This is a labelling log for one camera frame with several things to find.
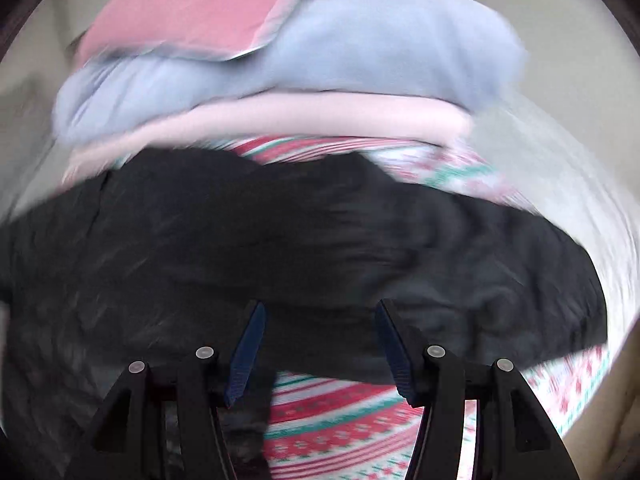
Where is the black quilted puffer jacket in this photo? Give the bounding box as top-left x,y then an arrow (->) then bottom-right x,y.
1,148 -> 608,479

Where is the red green patterned blanket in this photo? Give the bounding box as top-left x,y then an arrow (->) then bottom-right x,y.
221,136 -> 611,479

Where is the grey bed sheet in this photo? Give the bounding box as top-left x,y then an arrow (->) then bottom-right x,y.
469,94 -> 639,359

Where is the pale pink folded blanket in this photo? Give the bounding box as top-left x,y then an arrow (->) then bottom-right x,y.
63,91 -> 473,183

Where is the light blue folded duvet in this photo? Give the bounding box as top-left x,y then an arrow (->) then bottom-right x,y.
52,0 -> 526,144

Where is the pink velvet pillow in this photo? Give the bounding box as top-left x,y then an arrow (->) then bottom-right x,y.
76,0 -> 303,65

